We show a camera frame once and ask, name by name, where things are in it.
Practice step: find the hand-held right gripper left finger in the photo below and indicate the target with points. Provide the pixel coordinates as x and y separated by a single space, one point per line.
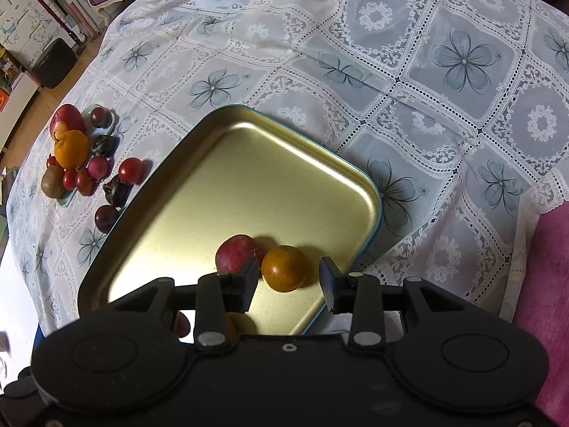
249 284

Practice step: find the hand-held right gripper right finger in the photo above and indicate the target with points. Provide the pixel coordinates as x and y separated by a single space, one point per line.
328 284

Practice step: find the gold metal tray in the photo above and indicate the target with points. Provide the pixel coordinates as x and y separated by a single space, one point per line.
244 187

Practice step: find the wrinkled dark passion fruit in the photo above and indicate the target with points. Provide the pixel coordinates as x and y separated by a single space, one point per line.
116 191

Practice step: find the red radish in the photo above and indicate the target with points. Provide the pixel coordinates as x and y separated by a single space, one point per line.
98 167
233 252

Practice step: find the light blue plate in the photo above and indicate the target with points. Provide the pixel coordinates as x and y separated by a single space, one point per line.
112 121

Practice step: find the dark red fruit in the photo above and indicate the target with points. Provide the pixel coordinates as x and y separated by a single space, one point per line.
183 324

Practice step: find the red cherry tomato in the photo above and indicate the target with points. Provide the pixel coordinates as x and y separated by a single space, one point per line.
52 160
85 183
70 179

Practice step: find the white floral lace tablecloth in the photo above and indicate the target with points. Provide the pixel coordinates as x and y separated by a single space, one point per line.
311 75

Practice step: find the pink cloth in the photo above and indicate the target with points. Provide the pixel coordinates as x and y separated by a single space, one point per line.
546 298

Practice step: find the brown kiwi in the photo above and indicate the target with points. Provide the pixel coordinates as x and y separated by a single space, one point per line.
52 182

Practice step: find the large orange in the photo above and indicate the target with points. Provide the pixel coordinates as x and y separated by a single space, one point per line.
71 149

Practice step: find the red apple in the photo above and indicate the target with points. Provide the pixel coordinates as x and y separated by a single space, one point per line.
66 118

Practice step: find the black speaker box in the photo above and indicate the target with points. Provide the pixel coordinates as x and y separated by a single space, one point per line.
53 64

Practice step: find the white low cabinet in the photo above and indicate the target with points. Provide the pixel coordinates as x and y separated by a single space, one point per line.
20 98

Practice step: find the white cartoon cabinet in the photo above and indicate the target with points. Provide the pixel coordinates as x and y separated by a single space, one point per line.
26 31

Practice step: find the red stick vacuum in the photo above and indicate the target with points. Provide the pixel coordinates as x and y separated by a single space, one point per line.
44 2

